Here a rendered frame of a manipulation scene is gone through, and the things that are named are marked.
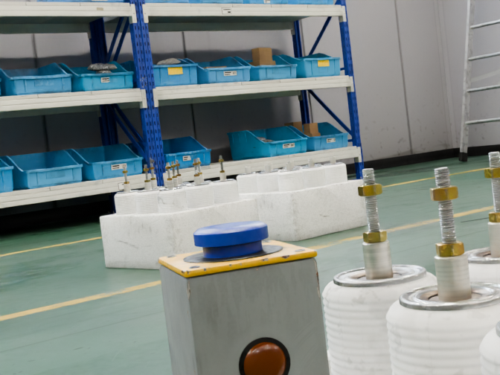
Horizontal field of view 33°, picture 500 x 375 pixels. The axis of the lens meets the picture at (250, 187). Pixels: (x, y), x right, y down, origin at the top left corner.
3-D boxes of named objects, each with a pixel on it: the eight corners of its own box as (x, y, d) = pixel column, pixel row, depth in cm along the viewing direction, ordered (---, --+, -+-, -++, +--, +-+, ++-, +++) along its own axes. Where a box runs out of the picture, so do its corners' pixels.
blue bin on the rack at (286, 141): (228, 161, 630) (225, 132, 629) (268, 155, 653) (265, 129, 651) (269, 157, 590) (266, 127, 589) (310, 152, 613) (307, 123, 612)
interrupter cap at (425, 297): (527, 306, 54) (527, 296, 54) (409, 320, 54) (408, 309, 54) (495, 286, 61) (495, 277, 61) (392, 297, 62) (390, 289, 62)
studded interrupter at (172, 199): (196, 241, 279) (187, 160, 278) (184, 245, 270) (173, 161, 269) (171, 242, 283) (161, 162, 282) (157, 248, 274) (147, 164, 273)
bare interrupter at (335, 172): (350, 210, 325) (344, 155, 324) (325, 213, 327) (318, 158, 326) (351, 207, 335) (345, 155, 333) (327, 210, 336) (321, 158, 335)
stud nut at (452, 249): (466, 255, 57) (465, 242, 57) (440, 257, 57) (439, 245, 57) (460, 251, 59) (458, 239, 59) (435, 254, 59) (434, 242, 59)
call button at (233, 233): (281, 260, 44) (277, 222, 44) (207, 272, 43) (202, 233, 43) (258, 254, 48) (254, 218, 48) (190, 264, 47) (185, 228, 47)
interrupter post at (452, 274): (477, 303, 57) (472, 254, 56) (441, 307, 57) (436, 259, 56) (469, 297, 59) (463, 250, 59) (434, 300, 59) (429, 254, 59)
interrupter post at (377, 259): (384, 284, 67) (379, 243, 67) (359, 283, 69) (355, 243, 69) (400, 278, 69) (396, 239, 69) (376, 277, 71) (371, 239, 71)
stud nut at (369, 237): (377, 243, 68) (376, 233, 68) (359, 243, 69) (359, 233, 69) (390, 239, 69) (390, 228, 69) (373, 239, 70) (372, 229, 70)
